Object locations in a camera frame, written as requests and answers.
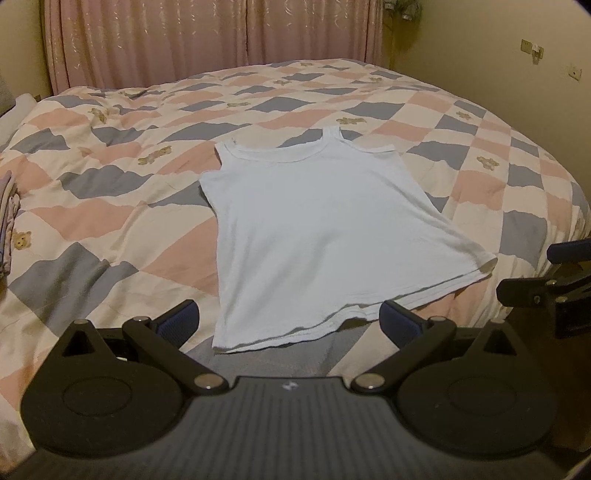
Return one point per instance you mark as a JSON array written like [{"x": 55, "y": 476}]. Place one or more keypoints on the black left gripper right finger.
[{"x": 437, "y": 356}]

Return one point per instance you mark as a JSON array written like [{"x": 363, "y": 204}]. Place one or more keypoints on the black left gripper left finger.
[{"x": 142, "y": 357}]

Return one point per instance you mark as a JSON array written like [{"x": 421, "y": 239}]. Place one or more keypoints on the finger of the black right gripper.
[
  {"x": 570, "y": 252},
  {"x": 537, "y": 292}
]

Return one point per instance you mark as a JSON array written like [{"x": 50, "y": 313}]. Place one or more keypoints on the white tank top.
[{"x": 313, "y": 235}]

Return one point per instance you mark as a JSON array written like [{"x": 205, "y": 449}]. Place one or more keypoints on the folded striped clothes stack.
[{"x": 10, "y": 205}]

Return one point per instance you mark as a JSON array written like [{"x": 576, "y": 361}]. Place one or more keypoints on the pink grey checkered quilt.
[{"x": 112, "y": 223}]

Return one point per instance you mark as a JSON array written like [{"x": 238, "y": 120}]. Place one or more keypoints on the grey knitted pillow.
[{"x": 7, "y": 99}]

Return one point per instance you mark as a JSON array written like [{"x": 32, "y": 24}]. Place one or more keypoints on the pink patterned curtain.
[{"x": 119, "y": 44}]

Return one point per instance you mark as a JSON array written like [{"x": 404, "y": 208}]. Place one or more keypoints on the wall switch plate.
[{"x": 574, "y": 72}]

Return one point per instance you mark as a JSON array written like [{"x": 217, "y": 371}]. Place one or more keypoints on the wall socket plate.
[{"x": 534, "y": 50}]

